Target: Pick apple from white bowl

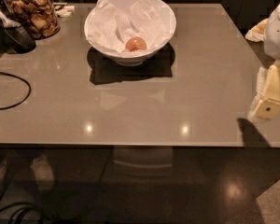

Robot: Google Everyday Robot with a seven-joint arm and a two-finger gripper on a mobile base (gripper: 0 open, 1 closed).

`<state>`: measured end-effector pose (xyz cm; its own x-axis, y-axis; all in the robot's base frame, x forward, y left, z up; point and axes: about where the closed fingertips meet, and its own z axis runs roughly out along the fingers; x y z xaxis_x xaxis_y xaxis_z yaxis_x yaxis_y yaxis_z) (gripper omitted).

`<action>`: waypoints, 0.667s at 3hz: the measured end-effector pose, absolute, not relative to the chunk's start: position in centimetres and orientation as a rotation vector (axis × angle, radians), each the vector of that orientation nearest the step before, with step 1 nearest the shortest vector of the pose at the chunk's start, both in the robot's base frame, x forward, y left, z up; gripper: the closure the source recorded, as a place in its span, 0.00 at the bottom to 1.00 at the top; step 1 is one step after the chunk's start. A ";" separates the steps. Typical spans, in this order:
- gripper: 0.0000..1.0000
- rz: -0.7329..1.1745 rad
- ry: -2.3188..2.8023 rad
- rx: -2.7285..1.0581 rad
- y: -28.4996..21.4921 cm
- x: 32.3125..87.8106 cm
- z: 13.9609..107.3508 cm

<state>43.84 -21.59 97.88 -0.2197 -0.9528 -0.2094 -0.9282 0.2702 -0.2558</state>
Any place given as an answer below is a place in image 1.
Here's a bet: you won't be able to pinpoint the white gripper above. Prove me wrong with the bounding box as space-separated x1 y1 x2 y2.
248 4 280 119

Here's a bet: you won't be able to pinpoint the orange-red apple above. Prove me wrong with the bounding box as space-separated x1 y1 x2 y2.
125 36 147 51

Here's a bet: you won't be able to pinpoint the white ceramic bowl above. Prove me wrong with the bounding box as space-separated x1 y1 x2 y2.
84 0 177 67

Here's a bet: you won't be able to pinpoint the white cloth with yellow object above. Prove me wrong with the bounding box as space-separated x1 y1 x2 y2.
245 19 268 42

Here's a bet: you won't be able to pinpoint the white crumpled paper liner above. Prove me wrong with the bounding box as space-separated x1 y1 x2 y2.
86 0 175 54

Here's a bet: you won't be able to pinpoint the small white items on table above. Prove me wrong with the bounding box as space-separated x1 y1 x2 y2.
54 4 75 18

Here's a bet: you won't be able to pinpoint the right white shoe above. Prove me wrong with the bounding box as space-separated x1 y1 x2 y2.
30 155 54 192

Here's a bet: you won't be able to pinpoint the glass jar of dried chips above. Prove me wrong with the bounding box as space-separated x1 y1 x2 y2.
4 0 60 40

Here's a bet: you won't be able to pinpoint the black round lid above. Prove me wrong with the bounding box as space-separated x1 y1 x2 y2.
4 26 36 54

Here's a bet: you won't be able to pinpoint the white plastic scoop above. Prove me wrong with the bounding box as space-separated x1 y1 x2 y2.
0 9 21 28

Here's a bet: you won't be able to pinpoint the black cable on table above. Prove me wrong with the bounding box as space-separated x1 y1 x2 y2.
0 71 33 111

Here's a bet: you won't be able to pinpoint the black cables on floor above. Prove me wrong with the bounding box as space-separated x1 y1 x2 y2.
0 202 46 224

